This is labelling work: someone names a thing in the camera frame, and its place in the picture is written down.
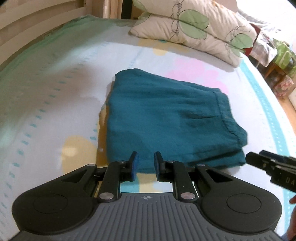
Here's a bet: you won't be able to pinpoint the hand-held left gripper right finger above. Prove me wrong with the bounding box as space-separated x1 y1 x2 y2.
154 151 233 201

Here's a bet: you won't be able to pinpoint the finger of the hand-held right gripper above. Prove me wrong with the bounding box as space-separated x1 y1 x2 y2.
259 150 296 166
245 152 282 178

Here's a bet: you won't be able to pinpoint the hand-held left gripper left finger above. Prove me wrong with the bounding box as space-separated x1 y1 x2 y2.
62 151 139 201

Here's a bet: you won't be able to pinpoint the teal pants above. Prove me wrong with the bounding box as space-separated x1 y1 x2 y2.
105 68 249 173

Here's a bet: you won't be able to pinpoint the floral fabric bag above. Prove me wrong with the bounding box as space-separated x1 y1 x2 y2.
273 76 295 100

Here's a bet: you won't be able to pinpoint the wooden side table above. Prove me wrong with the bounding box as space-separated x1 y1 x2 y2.
264 62 287 80

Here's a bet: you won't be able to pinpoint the pastel printed bed sheet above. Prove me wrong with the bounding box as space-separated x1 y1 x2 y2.
0 17 296 241

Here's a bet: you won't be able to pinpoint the green leaf print bags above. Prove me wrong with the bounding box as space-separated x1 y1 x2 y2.
275 41 296 76

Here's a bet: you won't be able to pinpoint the plaid cloth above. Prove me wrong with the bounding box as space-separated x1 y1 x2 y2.
252 23 279 68

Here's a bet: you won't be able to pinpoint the leaf print pillow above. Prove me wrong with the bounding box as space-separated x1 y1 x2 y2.
132 0 258 45
129 13 246 68

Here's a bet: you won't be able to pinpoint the green under sheet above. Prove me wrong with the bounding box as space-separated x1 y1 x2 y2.
0 15 130 100

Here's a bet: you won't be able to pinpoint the wooden bed frame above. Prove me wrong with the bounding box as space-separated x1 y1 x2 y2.
0 0 122 66

